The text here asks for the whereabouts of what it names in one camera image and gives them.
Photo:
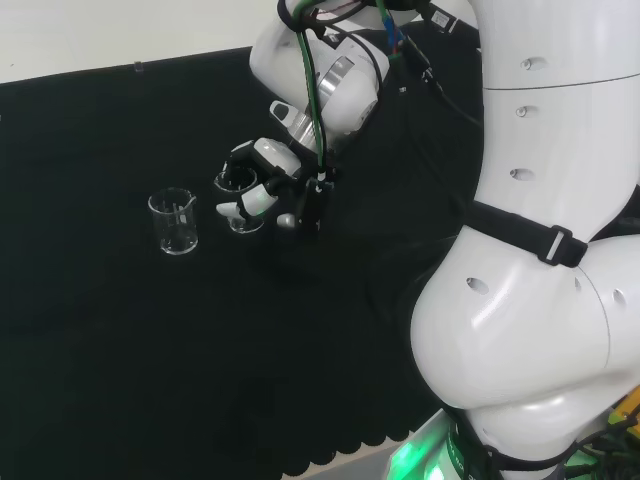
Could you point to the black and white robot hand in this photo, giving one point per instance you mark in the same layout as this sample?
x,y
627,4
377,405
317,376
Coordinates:
x,y
310,200

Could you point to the clear glass beaker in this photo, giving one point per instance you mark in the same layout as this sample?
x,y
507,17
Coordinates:
x,y
175,241
245,228

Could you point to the small clear cloth clip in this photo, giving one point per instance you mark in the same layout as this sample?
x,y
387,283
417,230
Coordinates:
x,y
138,67

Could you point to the black bench cloth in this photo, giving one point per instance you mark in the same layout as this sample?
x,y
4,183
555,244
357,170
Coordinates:
x,y
150,350

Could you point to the yellow stop button box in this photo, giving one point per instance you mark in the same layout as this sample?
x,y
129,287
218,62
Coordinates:
x,y
627,405

